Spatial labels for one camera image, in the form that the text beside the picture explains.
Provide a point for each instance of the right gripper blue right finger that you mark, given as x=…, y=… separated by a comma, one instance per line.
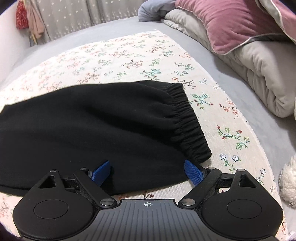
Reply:
x=196, y=174

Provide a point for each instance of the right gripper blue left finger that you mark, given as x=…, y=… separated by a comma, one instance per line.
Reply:
x=100, y=173

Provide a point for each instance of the black pants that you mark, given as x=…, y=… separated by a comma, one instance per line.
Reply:
x=145, y=129

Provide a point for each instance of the floral bed sheet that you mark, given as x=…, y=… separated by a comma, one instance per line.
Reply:
x=154, y=56

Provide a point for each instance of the white fluffy plush toy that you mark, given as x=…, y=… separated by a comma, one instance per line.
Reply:
x=287, y=182

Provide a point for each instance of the grey mattress cover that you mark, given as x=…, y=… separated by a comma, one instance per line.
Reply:
x=276, y=135

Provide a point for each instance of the grey quilt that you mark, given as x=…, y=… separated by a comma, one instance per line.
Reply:
x=268, y=67

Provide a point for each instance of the pink pillow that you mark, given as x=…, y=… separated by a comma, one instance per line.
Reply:
x=232, y=24

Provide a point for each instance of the grey dotted curtain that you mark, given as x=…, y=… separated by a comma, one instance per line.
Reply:
x=55, y=19

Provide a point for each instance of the blue-grey blanket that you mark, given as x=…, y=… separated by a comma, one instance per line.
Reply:
x=155, y=10

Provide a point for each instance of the hanging red and pink clothes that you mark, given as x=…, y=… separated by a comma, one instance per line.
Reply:
x=28, y=18

